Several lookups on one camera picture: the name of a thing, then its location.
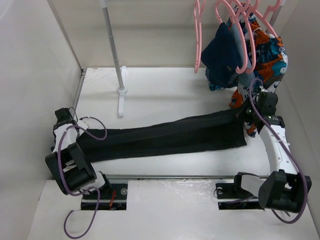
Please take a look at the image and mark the black trousers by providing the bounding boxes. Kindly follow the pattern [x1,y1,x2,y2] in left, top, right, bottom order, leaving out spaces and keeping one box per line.
[76,109,247,163]

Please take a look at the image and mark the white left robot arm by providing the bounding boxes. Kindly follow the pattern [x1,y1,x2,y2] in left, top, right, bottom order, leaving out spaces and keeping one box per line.
[45,108,107,196]

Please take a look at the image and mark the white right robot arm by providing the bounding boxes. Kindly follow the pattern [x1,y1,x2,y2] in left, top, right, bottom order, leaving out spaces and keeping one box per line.
[231,92,312,214]

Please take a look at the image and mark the pink hanger with patterned garment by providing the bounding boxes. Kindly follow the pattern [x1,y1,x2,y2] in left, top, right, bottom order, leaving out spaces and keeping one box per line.
[242,0,278,74]

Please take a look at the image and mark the pink hanger with navy garment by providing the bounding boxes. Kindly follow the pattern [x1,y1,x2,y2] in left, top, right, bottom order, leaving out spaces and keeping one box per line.
[214,0,249,75]

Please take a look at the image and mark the empty pink hanger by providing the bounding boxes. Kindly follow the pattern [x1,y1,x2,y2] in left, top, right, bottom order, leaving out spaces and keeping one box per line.
[193,0,206,74]

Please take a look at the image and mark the grey blue hanging garment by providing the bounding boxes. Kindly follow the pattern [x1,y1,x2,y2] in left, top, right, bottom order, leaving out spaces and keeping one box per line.
[229,25,255,88]

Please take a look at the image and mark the patterned orange teal garment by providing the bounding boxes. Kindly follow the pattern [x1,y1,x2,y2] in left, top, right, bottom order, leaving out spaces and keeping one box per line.
[208,3,290,138]

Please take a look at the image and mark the white rack left foot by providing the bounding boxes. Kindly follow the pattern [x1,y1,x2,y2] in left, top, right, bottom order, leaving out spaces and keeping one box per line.
[117,66,128,118]

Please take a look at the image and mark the navy blue hanging garment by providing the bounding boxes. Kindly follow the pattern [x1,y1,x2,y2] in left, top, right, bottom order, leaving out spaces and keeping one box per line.
[200,22,242,91]

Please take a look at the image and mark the silver rack right pole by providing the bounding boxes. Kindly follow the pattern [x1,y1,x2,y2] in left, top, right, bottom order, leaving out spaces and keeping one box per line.
[264,0,286,27]

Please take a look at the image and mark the silver rack pole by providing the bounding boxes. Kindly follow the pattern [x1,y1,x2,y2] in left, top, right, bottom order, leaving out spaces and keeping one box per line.
[264,0,286,27]
[100,0,126,93]

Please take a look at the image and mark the silver rack left pole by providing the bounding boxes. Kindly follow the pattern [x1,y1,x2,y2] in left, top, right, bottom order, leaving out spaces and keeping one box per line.
[100,0,126,93]

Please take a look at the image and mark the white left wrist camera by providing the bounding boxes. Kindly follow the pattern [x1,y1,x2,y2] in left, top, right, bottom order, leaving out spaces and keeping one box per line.
[77,119,91,130]

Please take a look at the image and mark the metal rail strip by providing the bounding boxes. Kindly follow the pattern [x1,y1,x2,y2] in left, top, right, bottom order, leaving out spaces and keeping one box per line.
[106,174,235,180]

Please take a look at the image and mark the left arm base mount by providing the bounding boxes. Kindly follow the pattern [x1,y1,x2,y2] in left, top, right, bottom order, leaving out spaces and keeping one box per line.
[80,182,128,211]

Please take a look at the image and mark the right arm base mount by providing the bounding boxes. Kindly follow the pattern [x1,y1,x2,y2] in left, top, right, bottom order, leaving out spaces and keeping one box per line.
[213,182,264,210]

